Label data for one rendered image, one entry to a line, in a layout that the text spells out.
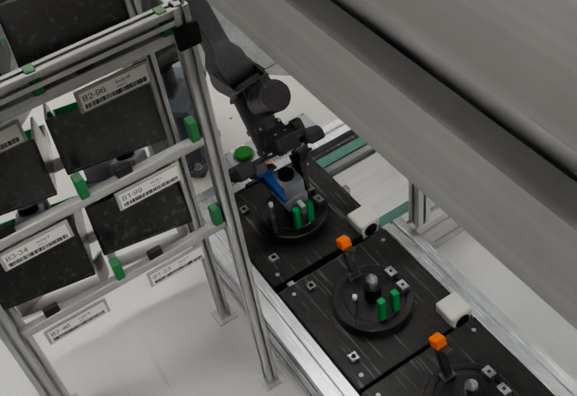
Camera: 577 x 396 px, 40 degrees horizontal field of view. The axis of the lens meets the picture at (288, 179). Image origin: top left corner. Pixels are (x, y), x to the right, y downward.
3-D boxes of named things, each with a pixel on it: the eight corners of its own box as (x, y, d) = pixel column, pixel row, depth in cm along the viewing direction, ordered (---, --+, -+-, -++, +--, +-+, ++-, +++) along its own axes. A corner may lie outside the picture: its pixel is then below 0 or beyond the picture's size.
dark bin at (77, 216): (4, 236, 130) (-15, 197, 127) (81, 207, 132) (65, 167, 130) (0, 312, 104) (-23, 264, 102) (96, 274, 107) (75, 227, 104)
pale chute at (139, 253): (114, 258, 150) (106, 237, 150) (180, 233, 153) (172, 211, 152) (112, 271, 122) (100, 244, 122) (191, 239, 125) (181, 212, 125)
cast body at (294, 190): (271, 193, 152) (266, 167, 147) (290, 182, 153) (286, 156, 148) (295, 219, 147) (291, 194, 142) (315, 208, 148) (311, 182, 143)
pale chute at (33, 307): (40, 299, 145) (32, 277, 145) (110, 272, 148) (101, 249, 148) (21, 321, 118) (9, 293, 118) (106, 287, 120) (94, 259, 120)
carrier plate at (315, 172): (211, 215, 160) (209, 208, 158) (310, 161, 167) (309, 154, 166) (275, 294, 145) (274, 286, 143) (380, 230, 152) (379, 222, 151)
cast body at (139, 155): (115, 198, 127) (100, 159, 125) (125, 186, 131) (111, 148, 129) (162, 191, 125) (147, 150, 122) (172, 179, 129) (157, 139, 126)
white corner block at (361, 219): (347, 227, 154) (346, 213, 151) (366, 216, 155) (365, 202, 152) (361, 242, 151) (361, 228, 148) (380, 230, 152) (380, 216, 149)
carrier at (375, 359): (280, 299, 144) (270, 256, 135) (385, 234, 151) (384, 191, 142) (360, 397, 129) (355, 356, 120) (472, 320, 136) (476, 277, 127)
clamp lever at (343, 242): (346, 274, 140) (334, 239, 137) (355, 268, 141) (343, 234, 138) (357, 282, 137) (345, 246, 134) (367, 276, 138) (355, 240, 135)
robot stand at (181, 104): (164, 130, 193) (143, 65, 178) (221, 134, 189) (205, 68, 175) (144, 173, 183) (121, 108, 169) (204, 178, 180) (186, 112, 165)
